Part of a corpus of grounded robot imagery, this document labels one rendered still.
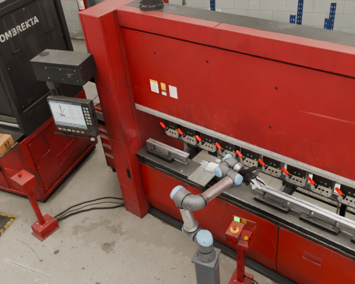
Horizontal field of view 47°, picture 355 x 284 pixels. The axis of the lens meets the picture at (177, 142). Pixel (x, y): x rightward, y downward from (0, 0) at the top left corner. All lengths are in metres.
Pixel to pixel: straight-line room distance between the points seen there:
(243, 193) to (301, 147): 0.80
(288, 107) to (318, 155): 0.40
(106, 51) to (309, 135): 1.74
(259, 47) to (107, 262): 2.66
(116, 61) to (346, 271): 2.49
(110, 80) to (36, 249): 2.08
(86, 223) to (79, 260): 0.50
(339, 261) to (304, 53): 1.62
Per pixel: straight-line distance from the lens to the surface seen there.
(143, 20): 3.31
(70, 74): 3.58
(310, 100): 2.77
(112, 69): 3.57
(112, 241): 4.51
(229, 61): 2.95
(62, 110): 3.85
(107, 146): 4.96
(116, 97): 3.68
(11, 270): 4.66
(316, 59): 2.61
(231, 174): 2.95
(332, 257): 3.43
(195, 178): 3.53
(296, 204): 3.39
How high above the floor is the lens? 3.35
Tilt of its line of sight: 36 degrees down
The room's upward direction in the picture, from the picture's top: 7 degrees counter-clockwise
